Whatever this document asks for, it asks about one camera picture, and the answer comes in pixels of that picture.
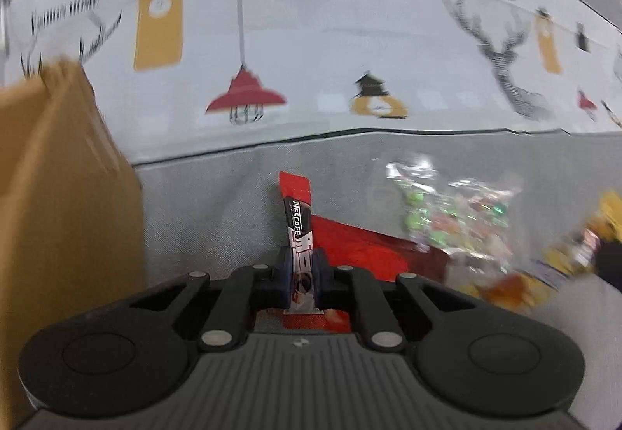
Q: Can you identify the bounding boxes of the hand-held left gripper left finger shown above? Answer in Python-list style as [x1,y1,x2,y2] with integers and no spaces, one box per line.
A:
[94,247,293,354]

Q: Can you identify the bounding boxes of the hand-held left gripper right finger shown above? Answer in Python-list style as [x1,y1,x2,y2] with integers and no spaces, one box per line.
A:
[311,247,499,352]

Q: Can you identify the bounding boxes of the red black coffee stick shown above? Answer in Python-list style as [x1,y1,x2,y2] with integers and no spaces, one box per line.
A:
[278,171,327,315]

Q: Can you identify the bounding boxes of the cardboard box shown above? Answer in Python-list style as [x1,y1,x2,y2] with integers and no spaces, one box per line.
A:
[0,57,147,428]

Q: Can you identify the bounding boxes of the red snack packet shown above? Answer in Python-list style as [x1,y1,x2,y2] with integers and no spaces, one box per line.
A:
[283,215,449,332]

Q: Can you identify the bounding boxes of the clear bag of candies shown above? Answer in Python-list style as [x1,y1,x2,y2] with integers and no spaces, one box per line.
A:
[386,160,524,276]

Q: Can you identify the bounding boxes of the orange snack packet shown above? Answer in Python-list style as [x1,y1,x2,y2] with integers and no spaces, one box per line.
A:
[461,271,552,314]

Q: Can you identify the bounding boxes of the yellow black snack packet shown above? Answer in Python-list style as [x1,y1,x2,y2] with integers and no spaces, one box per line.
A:
[543,189,622,276]

